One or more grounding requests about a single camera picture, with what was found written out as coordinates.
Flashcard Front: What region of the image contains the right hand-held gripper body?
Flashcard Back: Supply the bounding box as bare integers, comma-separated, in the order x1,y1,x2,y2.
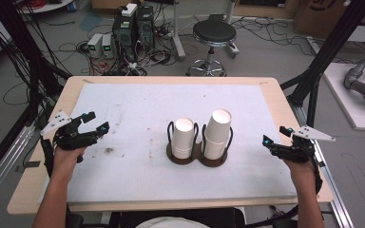
270,124,336,163

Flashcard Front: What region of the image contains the black metal frame stand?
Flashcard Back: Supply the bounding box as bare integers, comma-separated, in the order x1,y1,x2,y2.
0,0,72,128
279,0,365,128

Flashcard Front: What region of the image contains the white round table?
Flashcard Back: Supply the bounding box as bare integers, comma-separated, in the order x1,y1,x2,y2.
18,0,74,14

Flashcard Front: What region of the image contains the dark brown double cup holder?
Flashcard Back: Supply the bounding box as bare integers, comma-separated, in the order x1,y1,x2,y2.
165,121,235,168

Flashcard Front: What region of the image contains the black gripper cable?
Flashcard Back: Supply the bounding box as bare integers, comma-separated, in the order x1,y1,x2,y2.
40,136,56,179
308,146,325,196

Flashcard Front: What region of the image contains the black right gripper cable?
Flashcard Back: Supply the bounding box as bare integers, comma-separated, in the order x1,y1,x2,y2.
308,146,325,196

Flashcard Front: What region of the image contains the white floor platform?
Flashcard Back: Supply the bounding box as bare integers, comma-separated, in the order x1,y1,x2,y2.
322,62,365,133

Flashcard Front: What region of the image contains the white desk leg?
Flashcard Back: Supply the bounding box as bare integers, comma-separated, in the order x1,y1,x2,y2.
170,0,187,62
223,0,240,60

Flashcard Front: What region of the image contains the black computer tower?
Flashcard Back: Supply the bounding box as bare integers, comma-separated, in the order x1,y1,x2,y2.
111,12,140,64
136,5,156,49

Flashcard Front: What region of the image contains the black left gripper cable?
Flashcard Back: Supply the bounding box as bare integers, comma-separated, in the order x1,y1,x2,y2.
40,136,56,179

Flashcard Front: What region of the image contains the white table mat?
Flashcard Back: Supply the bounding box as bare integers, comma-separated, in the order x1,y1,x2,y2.
37,83,298,204

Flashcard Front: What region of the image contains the white power strip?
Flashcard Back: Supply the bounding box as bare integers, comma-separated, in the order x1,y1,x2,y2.
121,3,139,18

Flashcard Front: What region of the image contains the aluminium rail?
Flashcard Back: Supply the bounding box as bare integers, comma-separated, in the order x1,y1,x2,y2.
289,103,356,228
0,122,38,212

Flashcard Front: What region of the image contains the tangle of floor cables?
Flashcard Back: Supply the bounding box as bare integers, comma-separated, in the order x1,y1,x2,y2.
58,40,179,77
231,16,318,57

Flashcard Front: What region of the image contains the black round stool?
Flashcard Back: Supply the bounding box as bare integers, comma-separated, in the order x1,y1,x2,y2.
185,19,239,77

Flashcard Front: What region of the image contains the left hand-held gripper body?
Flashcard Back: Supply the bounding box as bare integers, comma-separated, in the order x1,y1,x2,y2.
40,109,100,152

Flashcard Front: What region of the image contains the person's left hand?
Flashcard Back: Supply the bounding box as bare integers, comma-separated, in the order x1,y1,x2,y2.
50,145,88,183

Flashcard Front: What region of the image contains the white bench power supply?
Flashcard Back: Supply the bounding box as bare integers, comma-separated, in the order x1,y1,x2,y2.
101,33,115,59
86,33,105,59

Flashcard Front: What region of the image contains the brown cardboard box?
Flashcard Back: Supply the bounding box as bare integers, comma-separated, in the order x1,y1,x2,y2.
292,0,365,40

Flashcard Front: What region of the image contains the person's right hand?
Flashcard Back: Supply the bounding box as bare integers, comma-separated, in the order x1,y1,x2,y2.
281,159,317,190

